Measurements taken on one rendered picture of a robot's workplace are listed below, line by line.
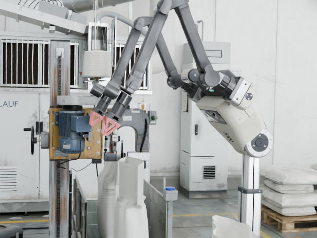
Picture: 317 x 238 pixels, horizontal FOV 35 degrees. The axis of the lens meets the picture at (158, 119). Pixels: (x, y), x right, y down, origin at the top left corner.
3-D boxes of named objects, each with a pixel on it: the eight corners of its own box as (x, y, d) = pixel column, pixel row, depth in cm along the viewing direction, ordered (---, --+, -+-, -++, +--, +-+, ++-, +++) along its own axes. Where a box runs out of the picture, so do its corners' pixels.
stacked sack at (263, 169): (315, 179, 573) (316, 167, 572) (261, 180, 561) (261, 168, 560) (298, 173, 615) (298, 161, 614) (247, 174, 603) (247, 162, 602)
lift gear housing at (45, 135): (48, 149, 309) (49, 131, 308) (39, 149, 308) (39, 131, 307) (48, 148, 319) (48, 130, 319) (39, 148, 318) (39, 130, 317)
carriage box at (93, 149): (102, 159, 312) (103, 108, 310) (47, 159, 304) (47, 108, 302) (98, 154, 336) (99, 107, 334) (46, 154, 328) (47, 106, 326)
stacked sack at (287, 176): (337, 185, 536) (337, 172, 535) (280, 187, 521) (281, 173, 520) (316, 179, 577) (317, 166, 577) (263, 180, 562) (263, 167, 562)
